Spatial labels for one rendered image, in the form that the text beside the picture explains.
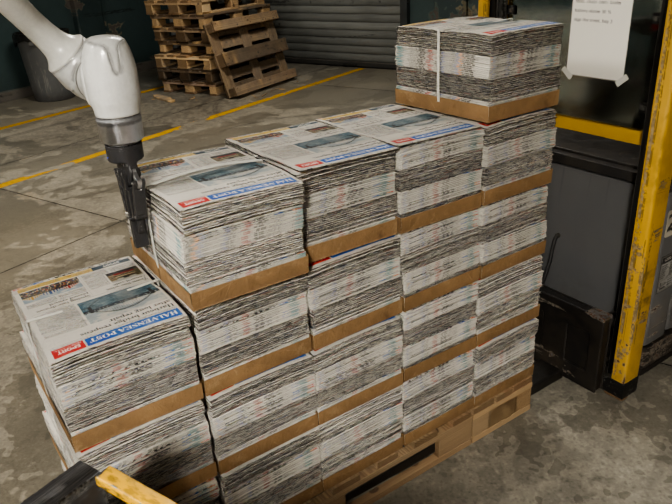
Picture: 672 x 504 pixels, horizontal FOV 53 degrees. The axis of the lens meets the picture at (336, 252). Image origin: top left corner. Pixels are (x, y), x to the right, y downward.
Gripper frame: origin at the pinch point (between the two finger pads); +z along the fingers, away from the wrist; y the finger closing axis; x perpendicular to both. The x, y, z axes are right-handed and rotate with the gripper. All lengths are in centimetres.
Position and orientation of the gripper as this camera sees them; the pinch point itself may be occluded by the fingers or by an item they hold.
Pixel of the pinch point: (139, 231)
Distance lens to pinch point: 154.4
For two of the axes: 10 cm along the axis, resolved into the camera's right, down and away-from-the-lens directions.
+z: 0.4, 9.1, 4.2
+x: -8.1, 2.7, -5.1
